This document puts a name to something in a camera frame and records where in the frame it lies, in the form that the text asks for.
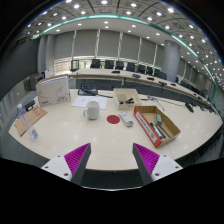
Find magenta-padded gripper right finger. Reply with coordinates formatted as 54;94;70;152
132;142;184;186

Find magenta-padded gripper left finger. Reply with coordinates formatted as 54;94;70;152
40;142;92;186

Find black pen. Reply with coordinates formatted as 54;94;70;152
149;122;166;140

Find brown cardboard box red side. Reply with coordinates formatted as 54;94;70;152
133;105;182;149

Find grey-green board eraser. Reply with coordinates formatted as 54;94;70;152
154;114;164;125

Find white ceramic mug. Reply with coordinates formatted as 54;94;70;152
82;100;101;121

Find flat round red coaster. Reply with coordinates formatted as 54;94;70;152
106;114;121;125

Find white compartment organizer box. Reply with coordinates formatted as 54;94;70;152
112;87;142;111

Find flat brown cardboard sheet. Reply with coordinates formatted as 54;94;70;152
13;106;48;138

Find white printed paper sheet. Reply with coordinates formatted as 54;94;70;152
70;95;108;110

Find black marker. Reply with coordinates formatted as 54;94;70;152
119;97;135;105

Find black desk phone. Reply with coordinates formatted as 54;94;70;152
77;83;99;97

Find white printed carton box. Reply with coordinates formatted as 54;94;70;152
35;75;72;108

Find black power strip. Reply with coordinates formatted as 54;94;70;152
23;99;36;111

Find row of black office chairs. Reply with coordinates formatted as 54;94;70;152
89;58;169;81

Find round ceiling lights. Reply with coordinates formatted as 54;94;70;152
23;0;224;84

